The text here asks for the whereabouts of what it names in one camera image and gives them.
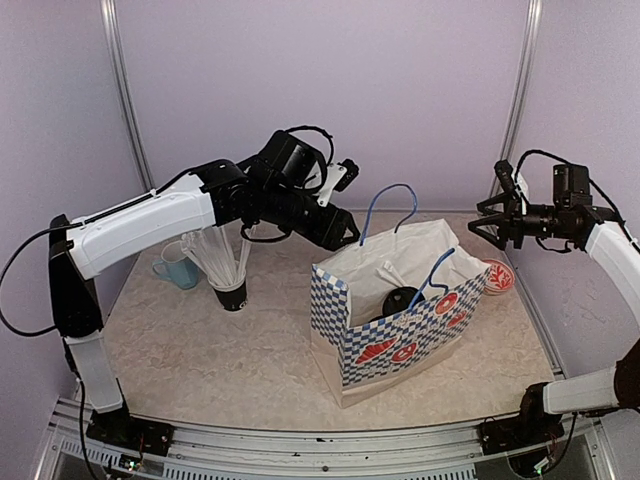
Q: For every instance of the aluminium front rail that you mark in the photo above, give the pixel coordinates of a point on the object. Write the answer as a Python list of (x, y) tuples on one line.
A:
[(205, 452)]

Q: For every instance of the checkered paper takeout bag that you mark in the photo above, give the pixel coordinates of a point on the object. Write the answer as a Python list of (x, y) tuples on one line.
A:
[(360, 359)]

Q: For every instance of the aluminium corner post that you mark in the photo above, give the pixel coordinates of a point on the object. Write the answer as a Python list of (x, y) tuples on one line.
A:
[(524, 71), (116, 52)]

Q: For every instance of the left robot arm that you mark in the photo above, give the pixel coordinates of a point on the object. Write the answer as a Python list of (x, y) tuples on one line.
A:
[(288, 184)]

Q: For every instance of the right aluminium corner post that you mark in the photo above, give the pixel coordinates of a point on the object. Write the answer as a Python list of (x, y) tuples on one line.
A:
[(524, 71)]

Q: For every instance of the light blue ceramic mug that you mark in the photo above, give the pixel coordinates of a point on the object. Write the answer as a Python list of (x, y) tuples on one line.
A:
[(176, 267)]

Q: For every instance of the left aluminium corner post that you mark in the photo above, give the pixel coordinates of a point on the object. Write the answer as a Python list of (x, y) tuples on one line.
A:
[(116, 52)]

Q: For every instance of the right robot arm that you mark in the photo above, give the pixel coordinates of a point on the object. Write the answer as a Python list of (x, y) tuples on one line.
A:
[(599, 232)]

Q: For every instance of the black plastic cup lid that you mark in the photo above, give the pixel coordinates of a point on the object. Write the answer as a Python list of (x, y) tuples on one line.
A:
[(400, 299)]

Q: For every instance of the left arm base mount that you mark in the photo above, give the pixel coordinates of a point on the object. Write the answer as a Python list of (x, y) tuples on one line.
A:
[(119, 428)]

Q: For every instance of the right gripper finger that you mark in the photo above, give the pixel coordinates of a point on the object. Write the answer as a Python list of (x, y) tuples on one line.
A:
[(492, 228), (497, 204)]

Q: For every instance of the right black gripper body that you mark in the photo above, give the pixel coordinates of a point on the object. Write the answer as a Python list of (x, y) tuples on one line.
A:
[(516, 214)]

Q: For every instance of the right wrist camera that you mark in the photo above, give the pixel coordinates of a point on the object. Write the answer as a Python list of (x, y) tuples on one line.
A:
[(512, 183)]

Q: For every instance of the red patterned small bowl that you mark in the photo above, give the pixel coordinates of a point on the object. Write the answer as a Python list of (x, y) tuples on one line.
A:
[(501, 278)]

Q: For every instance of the bundle of wrapped white straws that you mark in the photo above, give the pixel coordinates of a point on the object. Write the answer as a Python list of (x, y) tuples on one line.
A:
[(211, 250)]

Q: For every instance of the black paper cup with straws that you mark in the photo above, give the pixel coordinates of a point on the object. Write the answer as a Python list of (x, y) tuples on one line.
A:
[(233, 298)]

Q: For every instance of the white straw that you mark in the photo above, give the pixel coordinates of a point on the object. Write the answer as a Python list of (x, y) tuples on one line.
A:
[(391, 275)]

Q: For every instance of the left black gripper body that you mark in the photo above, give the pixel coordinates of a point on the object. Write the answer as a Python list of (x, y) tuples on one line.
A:
[(329, 231)]

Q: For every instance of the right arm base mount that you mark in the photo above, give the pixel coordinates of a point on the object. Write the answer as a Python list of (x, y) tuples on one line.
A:
[(531, 426)]

